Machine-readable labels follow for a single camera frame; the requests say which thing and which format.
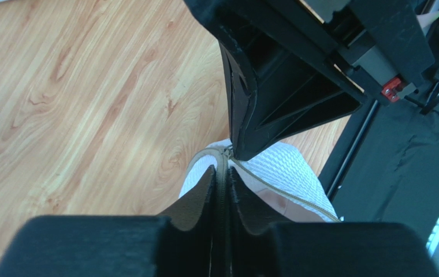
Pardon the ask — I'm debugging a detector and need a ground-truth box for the white mesh laundry bag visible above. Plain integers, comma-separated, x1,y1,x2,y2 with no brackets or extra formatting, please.
179,139,339,223

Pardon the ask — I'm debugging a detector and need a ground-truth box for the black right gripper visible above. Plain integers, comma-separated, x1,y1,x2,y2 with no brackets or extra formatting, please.
265,1,439,115

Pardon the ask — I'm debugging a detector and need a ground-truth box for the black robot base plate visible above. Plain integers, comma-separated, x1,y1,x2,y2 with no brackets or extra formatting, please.
319,100,439,241

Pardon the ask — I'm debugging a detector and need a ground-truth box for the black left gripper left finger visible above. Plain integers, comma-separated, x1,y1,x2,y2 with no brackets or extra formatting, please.
0,166,216,276

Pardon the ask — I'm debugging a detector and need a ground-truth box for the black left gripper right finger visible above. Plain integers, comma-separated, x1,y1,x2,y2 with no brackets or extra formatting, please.
229,169,439,276

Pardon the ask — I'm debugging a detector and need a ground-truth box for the pink satin bra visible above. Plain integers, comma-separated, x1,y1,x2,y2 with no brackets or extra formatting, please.
255,189,324,223

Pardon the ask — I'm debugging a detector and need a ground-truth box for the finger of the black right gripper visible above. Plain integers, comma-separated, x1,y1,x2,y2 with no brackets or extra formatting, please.
186,1,366,161

